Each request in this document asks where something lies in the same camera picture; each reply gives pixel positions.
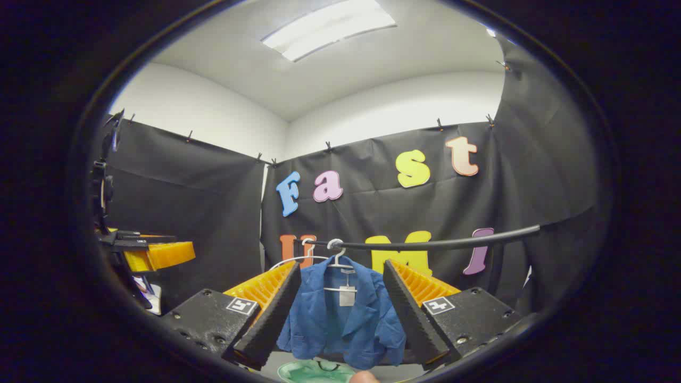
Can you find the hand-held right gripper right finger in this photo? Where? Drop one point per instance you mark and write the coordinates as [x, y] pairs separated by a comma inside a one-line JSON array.
[[412, 314]]

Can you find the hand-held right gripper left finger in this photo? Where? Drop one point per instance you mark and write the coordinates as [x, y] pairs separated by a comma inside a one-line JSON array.
[[274, 319]]

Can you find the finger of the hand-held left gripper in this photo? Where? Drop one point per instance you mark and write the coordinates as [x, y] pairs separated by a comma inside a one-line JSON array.
[[159, 255]]

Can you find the green laundry hamper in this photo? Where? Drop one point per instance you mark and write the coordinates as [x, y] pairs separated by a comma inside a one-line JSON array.
[[303, 372]]

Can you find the black clothes rack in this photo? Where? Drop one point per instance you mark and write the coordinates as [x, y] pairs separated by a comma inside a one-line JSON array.
[[452, 243]]

